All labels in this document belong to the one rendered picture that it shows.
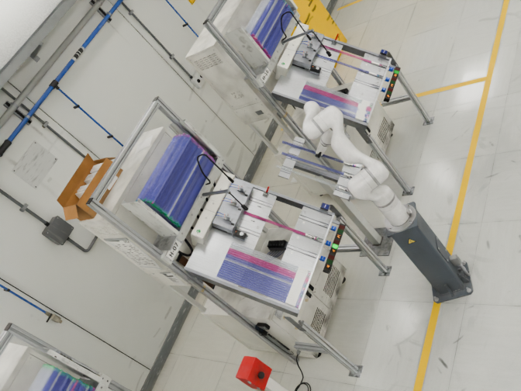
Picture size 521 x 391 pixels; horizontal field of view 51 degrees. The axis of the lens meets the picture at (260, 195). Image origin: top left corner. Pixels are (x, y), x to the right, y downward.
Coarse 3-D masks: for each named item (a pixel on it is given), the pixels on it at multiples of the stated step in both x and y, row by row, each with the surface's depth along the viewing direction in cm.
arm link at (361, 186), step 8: (360, 176) 282; (368, 176) 280; (352, 184) 282; (360, 184) 280; (368, 184) 280; (376, 184) 281; (352, 192) 283; (360, 192) 281; (368, 192) 283; (376, 192) 288; (384, 192) 288; (392, 192) 290; (368, 200) 286; (376, 200) 287; (384, 200) 288; (392, 200) 290
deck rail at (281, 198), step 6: (240, 180) 348; (258, 186) 346; (270, 192) 345; (276, 192) 345; (276, 198) 347; (282, 198) 344; (288, 198) 343; (288, 204) 347; (294, 204) 345; (300, 204) 342; (306, 204) 341; (318, 210) 340
